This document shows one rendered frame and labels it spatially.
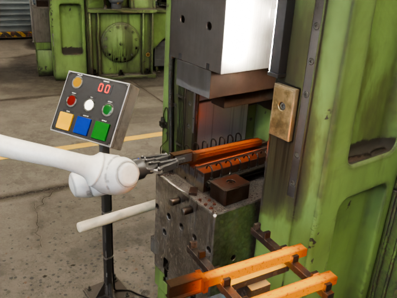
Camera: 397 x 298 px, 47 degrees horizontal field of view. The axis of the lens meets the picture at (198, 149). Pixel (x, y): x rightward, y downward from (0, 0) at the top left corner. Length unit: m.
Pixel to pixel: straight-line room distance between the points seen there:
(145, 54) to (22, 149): 5.39
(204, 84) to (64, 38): 5.06
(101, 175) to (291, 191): 0.62
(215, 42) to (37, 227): 2.10
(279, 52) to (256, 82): 0.27
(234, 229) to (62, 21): 5.16
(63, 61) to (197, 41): 5.04
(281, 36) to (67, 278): 1.89
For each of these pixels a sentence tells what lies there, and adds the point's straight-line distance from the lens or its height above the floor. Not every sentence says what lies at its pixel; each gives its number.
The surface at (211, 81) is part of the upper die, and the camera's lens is 1.53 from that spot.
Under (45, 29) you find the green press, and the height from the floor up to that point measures 0.63.
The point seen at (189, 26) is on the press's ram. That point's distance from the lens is 1.60.
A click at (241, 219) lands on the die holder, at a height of 0.86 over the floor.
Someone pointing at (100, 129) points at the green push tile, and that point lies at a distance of 1.96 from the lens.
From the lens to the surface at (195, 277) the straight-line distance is 1.11.
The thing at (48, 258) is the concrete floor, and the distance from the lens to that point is 2.94.
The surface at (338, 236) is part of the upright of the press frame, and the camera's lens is 1.78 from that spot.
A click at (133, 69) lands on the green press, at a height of 0.12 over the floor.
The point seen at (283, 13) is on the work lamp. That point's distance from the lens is 1.41.
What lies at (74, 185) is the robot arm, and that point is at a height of 1.05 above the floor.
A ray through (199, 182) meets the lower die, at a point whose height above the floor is 0.94.
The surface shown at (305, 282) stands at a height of 1.02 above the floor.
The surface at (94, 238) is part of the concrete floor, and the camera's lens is 3.06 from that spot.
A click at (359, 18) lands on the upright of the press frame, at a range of 1.34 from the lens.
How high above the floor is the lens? 1.72
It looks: 23 degrees down
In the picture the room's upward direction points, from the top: 3 degrees clockwise
